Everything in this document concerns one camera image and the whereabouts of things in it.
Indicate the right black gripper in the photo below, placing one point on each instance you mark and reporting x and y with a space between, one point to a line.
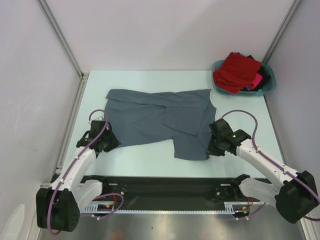
211 150

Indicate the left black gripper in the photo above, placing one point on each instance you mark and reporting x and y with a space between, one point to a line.
115 142

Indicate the grey-blue t shirt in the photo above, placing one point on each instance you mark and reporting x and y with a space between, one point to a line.
140 118

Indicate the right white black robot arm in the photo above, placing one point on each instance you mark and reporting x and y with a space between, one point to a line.
294 194

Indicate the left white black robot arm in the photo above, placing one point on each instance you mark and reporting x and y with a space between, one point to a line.
59 206

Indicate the red t shirt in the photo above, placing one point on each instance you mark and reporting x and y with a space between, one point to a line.
236 73

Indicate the pink t shirt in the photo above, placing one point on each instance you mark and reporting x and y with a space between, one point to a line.
258 78

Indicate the teal plastic basket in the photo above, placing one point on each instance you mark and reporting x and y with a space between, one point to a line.
266 89

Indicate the black t shirt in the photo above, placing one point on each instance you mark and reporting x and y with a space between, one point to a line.
264 81

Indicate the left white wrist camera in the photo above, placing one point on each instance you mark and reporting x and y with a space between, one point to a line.
100 118

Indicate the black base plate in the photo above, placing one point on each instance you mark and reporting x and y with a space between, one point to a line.
170 194

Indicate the grey slotted cable duct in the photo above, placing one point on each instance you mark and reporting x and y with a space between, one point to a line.
228 209

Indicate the left aluminium frame post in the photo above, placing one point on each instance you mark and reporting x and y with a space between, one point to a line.
57 31

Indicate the aluminium frame post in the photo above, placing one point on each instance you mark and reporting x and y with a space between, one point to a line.
282 29
57 31

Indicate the right aluminium frame post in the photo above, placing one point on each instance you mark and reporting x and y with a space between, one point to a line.
282 29

